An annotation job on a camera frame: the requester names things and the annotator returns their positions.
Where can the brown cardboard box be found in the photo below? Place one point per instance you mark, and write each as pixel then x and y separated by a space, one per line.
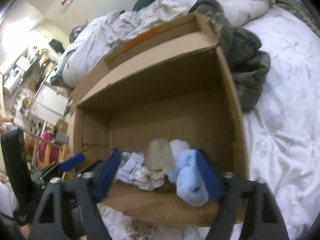
pixel 171 82

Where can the white kitchen cabinet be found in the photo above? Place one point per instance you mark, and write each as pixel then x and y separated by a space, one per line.
pixel 48 105

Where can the cream satin scrunchie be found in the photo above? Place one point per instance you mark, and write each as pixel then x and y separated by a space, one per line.
pixel 149 180

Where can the dark camouflage blanket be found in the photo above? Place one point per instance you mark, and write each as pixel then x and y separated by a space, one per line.
pixel 248 64

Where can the light blue fluffy plush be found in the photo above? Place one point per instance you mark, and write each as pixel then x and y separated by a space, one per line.
pixel 185 175

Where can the beige lace scrunchie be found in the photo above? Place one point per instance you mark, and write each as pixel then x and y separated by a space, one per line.
pixel 137 229

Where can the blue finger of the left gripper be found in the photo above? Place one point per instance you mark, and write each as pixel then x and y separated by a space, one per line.
pixel 72 162

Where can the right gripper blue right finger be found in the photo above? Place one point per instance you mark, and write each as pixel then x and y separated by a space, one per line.
pixel 228 192

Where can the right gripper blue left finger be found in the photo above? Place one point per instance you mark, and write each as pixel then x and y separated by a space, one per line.
pixel 91 188

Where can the striped bear print comforter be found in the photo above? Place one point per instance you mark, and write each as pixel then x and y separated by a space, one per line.
pixel 99 37

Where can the white bagged socks bundle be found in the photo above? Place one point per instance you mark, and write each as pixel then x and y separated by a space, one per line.
pixel 130 164

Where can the white floral duvet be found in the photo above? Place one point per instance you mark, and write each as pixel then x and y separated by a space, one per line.
pixel 282 131

